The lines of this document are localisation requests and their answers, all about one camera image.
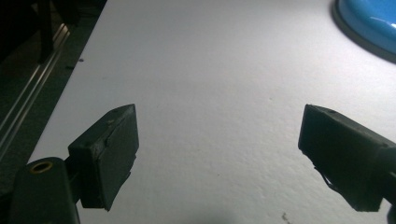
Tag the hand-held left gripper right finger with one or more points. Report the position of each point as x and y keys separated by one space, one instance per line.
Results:
x=342 y=149

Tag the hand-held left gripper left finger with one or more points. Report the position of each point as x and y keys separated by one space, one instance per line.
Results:
x=106 y=155

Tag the blue bowl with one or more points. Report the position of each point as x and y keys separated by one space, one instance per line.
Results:
x=370 y=21

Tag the metal rail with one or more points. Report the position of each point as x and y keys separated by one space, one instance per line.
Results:
x=29 y=90

